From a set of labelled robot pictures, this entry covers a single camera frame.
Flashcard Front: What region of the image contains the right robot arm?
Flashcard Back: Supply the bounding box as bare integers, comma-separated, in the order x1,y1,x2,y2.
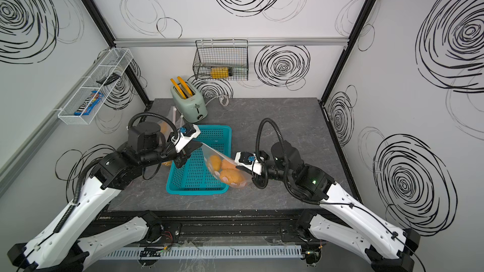
236,141,420,271

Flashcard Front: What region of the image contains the teal plastic basket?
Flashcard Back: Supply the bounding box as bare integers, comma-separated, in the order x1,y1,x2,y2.
166,125,232,196

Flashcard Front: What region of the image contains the toast slice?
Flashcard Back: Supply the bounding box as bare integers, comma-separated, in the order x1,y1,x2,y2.
170,78,187,99
177,76,194,98

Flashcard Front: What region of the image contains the white toaster cable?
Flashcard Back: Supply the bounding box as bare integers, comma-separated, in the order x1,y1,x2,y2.
205,94,230,107

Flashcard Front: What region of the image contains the clear zipper bag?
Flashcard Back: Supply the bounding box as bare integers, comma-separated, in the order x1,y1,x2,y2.
158,107,177,141

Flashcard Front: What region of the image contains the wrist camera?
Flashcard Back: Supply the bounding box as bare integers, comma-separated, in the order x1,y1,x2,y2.
171,123,201,153
234,152,262,176

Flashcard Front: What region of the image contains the mint green toaster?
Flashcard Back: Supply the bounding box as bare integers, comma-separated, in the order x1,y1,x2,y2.
171,82,208,123

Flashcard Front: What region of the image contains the black remote control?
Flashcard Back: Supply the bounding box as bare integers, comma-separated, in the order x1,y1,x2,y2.
97,73,120,86

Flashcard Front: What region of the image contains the yellow bottle in basket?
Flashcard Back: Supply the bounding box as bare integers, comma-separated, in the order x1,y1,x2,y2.
210,67,233,79

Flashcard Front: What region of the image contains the aluminium wall rail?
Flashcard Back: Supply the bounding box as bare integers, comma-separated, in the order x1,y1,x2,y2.
114,37,349,47

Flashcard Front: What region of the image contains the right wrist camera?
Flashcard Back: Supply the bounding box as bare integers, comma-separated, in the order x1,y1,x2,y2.
234,152,262,176

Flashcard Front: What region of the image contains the blue candy packet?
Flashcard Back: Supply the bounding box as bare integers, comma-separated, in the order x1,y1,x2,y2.
74,91,104,116

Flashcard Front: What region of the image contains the white wire wall shelf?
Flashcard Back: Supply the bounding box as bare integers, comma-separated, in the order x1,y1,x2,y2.
57,48,133,125

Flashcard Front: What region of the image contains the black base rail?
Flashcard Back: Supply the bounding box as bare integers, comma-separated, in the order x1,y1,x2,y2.
82,210,341,243

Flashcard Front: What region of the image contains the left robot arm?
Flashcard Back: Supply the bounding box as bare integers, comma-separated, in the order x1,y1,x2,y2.
8,122,201,271

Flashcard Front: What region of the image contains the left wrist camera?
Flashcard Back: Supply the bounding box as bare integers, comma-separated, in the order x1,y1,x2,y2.
171,123,201,153

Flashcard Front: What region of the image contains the right toast slice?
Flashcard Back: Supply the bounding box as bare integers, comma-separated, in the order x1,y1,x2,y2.
177,76,194,98

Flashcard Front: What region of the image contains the black wire wall basket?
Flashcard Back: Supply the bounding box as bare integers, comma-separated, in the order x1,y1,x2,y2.
192,44,249,81

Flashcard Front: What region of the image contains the left toast slice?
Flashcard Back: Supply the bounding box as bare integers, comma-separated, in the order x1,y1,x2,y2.
170,78,187,99

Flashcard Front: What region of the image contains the reddish potato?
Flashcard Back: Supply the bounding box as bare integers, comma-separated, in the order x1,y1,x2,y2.
219,169,247,188

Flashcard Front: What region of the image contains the white slotted cable duct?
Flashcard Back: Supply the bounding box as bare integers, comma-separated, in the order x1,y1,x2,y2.
103,245,303,260

